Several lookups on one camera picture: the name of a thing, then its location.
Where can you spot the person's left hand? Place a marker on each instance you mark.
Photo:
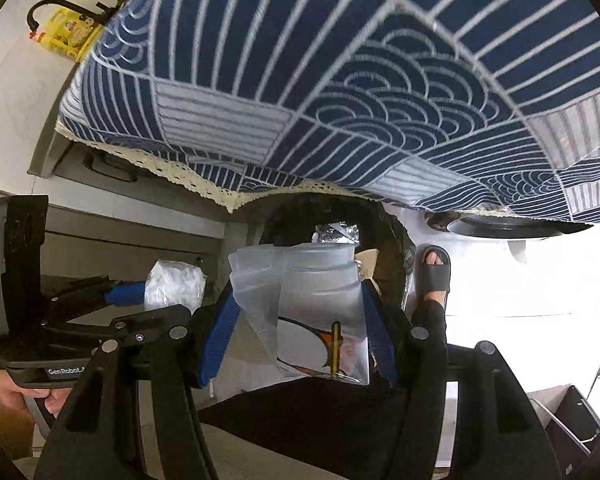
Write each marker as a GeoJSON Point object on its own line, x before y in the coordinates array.
{"type": "Point", "coordinates": [10, 397]}

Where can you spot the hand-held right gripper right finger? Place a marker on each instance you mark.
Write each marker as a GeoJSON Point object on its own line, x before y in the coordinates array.
{"type": "Point", "coordinates": [382, 345]}

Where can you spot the blue patterned tablecloth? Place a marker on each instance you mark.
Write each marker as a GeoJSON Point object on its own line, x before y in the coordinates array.
{"type": "Point", "coordinates": [330, 60]}

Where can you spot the yellow packet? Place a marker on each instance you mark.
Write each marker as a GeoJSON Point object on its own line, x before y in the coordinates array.
{"type": "Point", "coordinates": [70, 35]}

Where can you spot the black lined trash bin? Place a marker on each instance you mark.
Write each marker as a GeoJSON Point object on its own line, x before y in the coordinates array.
{"type": "Point", "coordinates": [385, 240]}

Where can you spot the black panel with metal frame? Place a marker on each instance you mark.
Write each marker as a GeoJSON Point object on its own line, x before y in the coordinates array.
{"type": "Point", "coordinates": [575, 410]}

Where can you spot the tan paper napkin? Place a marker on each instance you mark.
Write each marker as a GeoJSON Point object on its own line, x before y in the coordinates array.
{"type": "Point", "coordinates": [365, 265]}

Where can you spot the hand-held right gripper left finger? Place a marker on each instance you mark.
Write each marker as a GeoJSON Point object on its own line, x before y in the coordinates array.
{"type": "Point", "coordinates": [220, 340]}

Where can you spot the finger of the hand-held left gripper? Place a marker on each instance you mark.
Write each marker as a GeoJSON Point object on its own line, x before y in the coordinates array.
{"type": "Point", "coordinates": [127, 295]}
{"type": "Point", "coordinates": [150, 317]}

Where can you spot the grey slipper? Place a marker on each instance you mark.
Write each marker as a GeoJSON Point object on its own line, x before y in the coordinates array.
{"type": "Point", "coordinates": [435, 280]}

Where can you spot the clear plastic wrap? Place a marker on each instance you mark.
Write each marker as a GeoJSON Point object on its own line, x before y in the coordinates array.
{"type": "Point", "coordinates": [172, 285]}

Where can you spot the clear printed plastic bag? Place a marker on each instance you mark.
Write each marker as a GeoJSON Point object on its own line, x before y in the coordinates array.
{"type": "Point", "coordinates": [320, 300]}

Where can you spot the black curved faucet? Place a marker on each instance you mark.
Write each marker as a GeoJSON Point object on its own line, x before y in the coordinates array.
{"type": "Point", "coordinates": [55, 1]}

